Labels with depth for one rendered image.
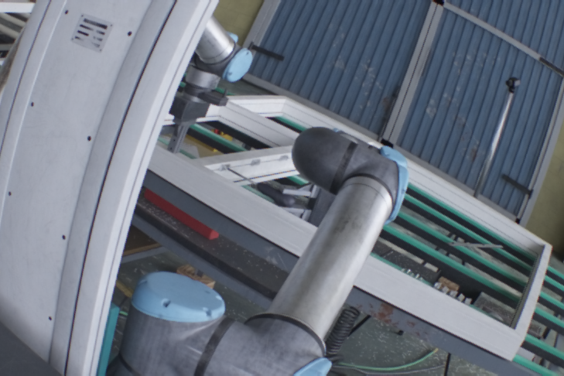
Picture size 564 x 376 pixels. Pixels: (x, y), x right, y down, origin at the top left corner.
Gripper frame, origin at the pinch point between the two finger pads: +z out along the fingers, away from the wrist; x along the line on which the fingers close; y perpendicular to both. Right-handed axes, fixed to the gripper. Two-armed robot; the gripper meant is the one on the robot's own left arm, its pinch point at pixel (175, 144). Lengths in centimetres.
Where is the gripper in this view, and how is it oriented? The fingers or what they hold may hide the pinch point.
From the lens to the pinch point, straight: 215.7
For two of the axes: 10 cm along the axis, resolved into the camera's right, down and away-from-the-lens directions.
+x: -4.1, 1.0, -9.1
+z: -3.7, 8.9, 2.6
